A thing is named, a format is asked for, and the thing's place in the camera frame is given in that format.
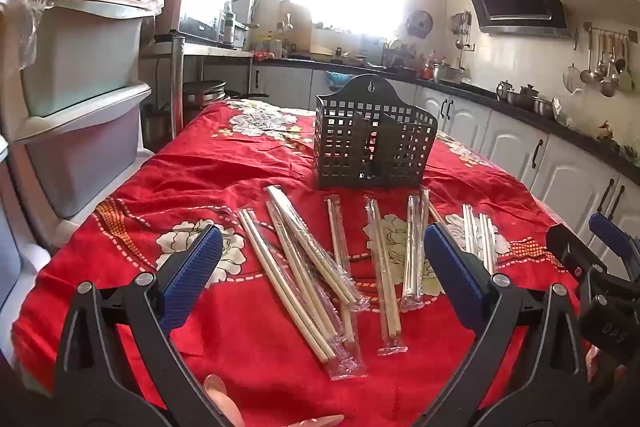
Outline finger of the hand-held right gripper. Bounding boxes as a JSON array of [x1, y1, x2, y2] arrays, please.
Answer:
[[589, 213, 640, 278], [546, 223, 608, 288]]

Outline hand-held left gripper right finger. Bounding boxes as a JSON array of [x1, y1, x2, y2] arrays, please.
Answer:
[[424, 223, 591, 427]]

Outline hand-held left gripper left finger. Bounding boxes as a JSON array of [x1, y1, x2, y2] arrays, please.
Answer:
[[54, 224, 226, 427]]

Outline dark perforated utensil basket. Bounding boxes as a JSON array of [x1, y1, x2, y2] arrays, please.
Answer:
[[313, 74, 438, 190]]

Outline hanging small utensils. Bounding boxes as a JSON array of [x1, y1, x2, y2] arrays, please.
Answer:
[[452, 12, 474, 50]]

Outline person's left hand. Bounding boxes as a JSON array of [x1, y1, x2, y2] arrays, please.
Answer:
[[204, 374, 346, 427]]

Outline red floral tablecloth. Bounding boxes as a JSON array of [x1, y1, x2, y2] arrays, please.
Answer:
[[11, 99, 581, 427]]

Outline white base cabinets black countertop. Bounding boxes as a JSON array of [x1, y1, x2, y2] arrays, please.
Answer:
[[250, 57, 640, 253]]

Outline clear plastic bag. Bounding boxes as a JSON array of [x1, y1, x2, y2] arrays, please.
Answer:
[[552, 88, 588, 128]]

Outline hanging ladles rack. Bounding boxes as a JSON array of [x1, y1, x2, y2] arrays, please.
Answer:
[[564, 23, 635, 98]]

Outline stacked lidded pans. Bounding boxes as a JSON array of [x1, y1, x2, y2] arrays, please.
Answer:
[[182, 80, 228, 108]]

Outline large steel pot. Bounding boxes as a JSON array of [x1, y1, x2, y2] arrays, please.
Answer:
[[432, 63, 463, 82]]

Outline metal shelf table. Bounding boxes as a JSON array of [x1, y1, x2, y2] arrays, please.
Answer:
[[140, 34, 256, 142]]

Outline pale green storage bin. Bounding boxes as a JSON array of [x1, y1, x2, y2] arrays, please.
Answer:
[[22, 0, 165, 118]]

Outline wooden cutting board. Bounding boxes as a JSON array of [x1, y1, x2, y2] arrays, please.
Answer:
[[279, 1, 313, 58]]

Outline small wall fan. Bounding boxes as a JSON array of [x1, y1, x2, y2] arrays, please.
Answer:
[[405, 10, 434, 40]]

